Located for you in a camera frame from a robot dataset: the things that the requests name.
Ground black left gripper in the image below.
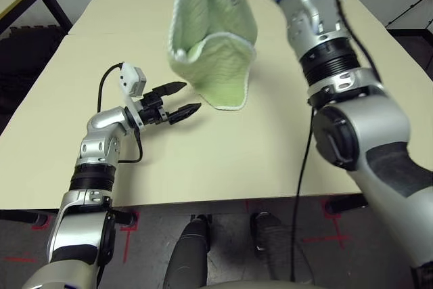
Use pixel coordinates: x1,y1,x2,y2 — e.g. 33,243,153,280
135,81,202,127

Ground green towel with white trim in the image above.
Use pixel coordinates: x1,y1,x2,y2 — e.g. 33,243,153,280
168,0,258,111

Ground black table foot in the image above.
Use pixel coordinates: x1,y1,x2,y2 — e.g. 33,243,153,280
326,196,369,215
111,209,139,229

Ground grey robot left leg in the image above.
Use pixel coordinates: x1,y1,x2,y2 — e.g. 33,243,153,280
163,214,212,288

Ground grey robot leg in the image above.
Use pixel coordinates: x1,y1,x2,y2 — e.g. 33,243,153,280
163,214,212,288
250,211,314,285

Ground black foam floor mats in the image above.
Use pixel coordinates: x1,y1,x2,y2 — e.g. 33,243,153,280
0,24,68,124

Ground grey robot right leg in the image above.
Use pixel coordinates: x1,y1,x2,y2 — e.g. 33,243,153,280
250,211,314,285

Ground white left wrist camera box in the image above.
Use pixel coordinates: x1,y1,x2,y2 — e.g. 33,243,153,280
118,62,148,131

